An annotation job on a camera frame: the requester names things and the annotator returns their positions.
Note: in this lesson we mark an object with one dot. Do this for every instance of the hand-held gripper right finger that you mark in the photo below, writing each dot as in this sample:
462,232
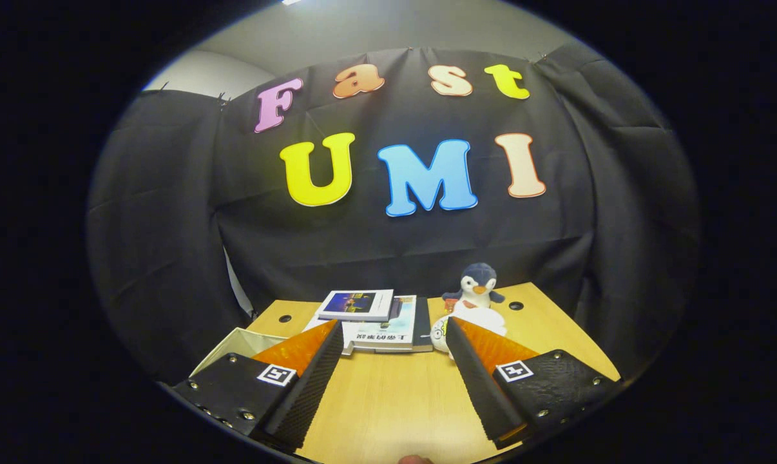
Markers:
475,386

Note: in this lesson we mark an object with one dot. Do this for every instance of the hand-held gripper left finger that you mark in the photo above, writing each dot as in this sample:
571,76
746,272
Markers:
311,393

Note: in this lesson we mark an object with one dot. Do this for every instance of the green fabric storage box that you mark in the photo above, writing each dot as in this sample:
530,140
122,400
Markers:
240,341

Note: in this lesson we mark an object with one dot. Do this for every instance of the white seal plush toy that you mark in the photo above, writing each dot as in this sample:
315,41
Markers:
485,320

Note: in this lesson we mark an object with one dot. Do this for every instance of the black book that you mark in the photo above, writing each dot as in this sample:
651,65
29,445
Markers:
422,328

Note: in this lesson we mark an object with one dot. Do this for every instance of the night photo cover book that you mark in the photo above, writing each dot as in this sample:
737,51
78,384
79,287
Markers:
356,303

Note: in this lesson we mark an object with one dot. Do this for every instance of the penguin plush toy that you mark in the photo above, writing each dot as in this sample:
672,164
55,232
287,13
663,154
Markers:
479,277

